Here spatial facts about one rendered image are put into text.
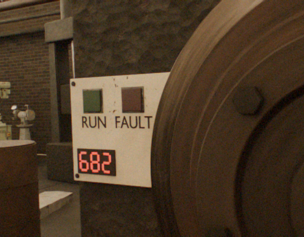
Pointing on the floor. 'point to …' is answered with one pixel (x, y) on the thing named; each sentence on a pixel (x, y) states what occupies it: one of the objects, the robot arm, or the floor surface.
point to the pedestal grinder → (24, 133)
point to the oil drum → (16, 189)
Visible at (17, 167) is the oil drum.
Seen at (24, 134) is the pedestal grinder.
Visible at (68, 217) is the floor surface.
